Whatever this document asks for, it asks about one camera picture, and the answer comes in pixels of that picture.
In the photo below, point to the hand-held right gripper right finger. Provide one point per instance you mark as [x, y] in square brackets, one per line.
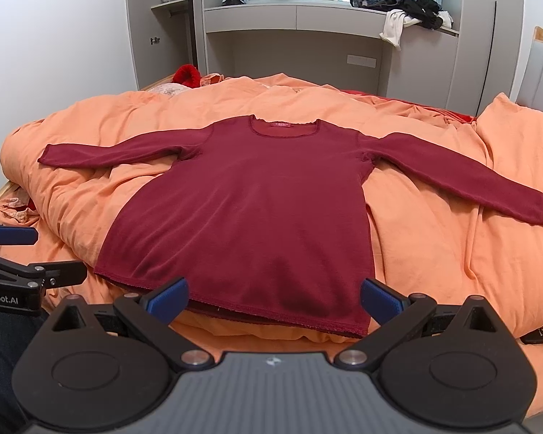
[380, 300]

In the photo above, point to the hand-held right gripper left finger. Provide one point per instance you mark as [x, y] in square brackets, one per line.
[168, 300]

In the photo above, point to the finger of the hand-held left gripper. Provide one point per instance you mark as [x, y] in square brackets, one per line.
[36, 273]
[13, 236]

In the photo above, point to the dark red long-sleeve shirt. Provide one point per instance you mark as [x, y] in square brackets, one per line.
[253, 217]

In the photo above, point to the pile of dark clothes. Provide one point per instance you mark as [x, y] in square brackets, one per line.
[407, 4]

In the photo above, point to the peach floral cloth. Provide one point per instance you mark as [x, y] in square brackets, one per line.
[16, 210]

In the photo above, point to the orange duvet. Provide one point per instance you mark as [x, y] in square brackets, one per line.
[434, 253]

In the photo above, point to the black phone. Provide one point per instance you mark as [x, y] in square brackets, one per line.
[534, 337]

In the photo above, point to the pale floral pillow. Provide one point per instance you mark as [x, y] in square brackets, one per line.
[169, 90]

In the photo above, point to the red plush item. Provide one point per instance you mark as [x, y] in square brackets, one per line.
[188, 76]

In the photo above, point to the cream white garment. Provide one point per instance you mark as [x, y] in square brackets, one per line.
[393, 27]

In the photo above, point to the grey built-in wardrobe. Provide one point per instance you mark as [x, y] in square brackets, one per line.
[298, 36]

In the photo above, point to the grey padded headboard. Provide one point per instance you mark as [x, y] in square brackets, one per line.
[540, 72]

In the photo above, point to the small white cloth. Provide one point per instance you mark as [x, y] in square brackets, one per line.
[445, 19]

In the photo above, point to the white wall socket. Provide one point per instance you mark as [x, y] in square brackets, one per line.
[361, 60]

